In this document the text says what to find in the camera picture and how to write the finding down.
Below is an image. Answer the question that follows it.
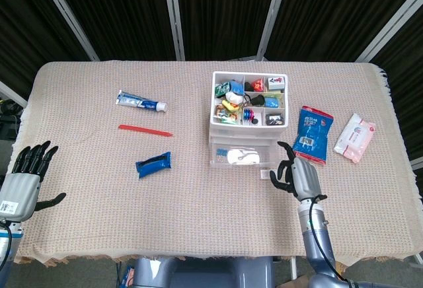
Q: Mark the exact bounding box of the shiny metallic packet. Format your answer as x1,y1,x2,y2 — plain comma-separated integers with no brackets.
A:
214,104,232,121

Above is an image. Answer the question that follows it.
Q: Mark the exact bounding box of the clear drawer with blue clip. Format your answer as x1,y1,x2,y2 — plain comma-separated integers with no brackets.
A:
210,137,281,170

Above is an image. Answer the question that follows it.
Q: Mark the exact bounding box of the green blue patterned packet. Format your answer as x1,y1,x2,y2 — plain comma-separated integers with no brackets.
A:
264,92,284,108

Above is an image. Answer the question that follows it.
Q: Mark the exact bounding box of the beige woven tablecloth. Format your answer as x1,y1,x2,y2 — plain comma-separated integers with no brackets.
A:
11,59,423,268

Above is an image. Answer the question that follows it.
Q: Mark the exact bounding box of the white plastic device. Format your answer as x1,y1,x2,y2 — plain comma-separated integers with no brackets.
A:
226,147,261,166

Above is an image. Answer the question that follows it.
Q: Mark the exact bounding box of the white pink wet wipes pack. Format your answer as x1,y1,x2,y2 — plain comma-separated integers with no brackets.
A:
332,112,377,164

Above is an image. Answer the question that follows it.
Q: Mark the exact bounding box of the black grey right robot hand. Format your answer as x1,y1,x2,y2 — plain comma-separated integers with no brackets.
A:
270,141,328,203

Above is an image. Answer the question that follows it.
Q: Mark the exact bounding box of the blue white toothpaste tube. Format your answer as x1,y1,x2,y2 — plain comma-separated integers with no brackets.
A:
114,89,169,114

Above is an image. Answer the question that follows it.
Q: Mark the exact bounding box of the red plastic stick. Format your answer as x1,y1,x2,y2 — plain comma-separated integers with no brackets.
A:
118,124,174,138

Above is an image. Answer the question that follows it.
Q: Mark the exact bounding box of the white plastic drawer organizer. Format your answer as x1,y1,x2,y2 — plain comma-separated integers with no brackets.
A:
208,71,289,145

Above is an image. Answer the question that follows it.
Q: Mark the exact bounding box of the black grey left robot hand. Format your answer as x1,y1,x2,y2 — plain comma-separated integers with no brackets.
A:
0,140,67,222

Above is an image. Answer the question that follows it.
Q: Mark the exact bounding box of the blue red snack bag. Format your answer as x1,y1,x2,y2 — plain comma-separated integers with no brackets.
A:
292,104,334,166

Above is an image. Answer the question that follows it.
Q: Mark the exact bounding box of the grey blue robot torso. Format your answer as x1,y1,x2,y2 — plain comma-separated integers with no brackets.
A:
132,256,275,288

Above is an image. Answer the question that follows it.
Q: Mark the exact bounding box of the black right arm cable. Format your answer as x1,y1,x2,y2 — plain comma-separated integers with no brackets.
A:
308,194,352,284

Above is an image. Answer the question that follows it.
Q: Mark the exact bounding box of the white partition frame post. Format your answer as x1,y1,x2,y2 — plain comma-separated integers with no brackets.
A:
34,0,100,61
0,79,28,107
161,0,186,61
355,0,423,63
256,0,292,61

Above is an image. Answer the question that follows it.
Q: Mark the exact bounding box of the blue foil snack packet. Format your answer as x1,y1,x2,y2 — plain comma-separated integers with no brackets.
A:
134,151,173,180

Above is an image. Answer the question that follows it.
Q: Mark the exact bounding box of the white rectangular eraser block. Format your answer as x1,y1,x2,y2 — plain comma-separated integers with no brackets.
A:
266,75,286,90

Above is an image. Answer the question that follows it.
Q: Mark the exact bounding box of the black flat device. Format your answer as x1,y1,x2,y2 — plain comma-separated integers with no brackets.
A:
264,112,285,126

